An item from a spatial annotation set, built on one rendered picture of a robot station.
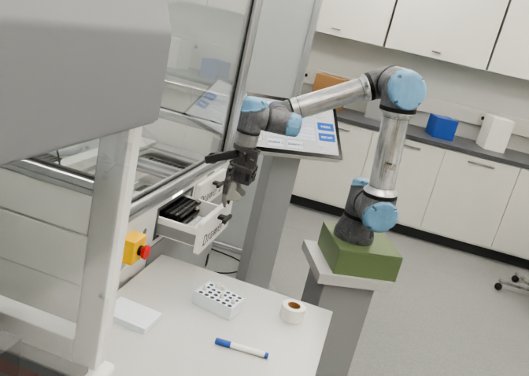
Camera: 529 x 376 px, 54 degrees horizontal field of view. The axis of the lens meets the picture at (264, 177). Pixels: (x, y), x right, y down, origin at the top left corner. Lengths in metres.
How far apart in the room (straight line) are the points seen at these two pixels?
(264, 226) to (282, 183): 0.26
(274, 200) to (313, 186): 1.99
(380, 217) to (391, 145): 0.24
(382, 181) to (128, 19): 1.18
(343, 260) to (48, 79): 1.43
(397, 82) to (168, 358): 1.00
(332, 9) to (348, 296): 3.33
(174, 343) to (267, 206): 1.49
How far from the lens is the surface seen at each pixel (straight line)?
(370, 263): 1.89
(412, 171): 4.62
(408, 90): 1.64
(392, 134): 1.68
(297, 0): 3.26
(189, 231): 1.64
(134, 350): 1.31
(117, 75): 0.69
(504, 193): 4.78
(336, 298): 1.96
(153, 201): 1.59
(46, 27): 0.56
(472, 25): 4.90
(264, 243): 2.81
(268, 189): 2.67
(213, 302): 1.46
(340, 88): 1.75
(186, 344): 1.35
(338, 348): 2.09
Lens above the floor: 1.55
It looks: 17 degrees down
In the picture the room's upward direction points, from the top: 13 degrees clockwise
